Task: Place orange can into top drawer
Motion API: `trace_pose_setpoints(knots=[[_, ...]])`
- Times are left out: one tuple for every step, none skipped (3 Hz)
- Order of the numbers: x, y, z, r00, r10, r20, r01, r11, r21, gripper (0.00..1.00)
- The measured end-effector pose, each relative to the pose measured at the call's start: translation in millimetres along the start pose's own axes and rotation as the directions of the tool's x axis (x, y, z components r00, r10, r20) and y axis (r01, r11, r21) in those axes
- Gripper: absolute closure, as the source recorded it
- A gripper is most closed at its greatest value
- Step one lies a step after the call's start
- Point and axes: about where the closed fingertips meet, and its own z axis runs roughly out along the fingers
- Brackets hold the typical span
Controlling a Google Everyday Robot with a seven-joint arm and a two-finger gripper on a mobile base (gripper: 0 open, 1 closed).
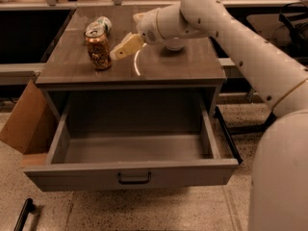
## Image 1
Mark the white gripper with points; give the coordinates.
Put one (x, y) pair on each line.
(146, 29)

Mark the white ceramic bowl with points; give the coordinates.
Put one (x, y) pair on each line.
(174, 44)

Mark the orange soda can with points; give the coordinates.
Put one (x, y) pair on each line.
(98, 49)

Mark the open grey top drawer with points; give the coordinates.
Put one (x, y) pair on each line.
(101, 135)

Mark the black chair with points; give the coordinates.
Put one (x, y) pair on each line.
(294, 19)

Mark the grey cabinet with wood top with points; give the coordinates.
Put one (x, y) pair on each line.
(69, 67)

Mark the brown cardboard box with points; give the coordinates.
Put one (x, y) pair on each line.
(31, 126)

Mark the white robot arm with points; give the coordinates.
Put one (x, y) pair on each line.
(279, 180)

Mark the black handle on floor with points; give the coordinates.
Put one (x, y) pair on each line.
(27, 209)

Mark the black drawer handle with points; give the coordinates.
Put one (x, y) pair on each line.
(124, 179)

